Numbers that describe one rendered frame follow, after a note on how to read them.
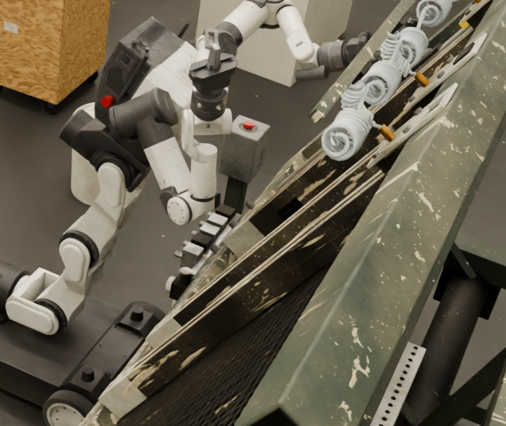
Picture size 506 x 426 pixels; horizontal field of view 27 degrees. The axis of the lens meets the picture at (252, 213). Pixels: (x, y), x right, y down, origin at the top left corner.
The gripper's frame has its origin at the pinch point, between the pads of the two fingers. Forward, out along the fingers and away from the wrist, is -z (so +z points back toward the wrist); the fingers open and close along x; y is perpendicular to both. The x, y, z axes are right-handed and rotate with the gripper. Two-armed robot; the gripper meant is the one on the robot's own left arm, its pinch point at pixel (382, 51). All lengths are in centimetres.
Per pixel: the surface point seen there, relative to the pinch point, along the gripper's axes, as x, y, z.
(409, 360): 56, 73, -17
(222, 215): 46, 11, 62
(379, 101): -29, 108, -39
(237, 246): 38, 44, 39
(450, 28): 1.7, -17.4, -15.9
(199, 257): 48, 34, 60
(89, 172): 59, -59, 164
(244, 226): 32, 44, 35
